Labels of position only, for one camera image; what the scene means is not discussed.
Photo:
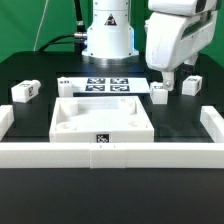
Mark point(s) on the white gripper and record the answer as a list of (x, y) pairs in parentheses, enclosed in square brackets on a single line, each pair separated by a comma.
[(168, 46)]

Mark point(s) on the white square table top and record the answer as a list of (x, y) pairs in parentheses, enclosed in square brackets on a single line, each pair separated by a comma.
[(110, 119)]

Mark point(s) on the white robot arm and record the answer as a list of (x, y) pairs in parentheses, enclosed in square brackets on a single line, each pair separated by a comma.
[(110, 38)]

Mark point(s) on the white sheet with fiducial markers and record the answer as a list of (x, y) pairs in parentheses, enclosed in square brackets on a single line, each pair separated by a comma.
[(109, 85)]

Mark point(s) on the white U-shaped obstacle fence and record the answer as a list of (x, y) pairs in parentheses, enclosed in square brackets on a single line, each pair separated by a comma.
[(112, 155)]

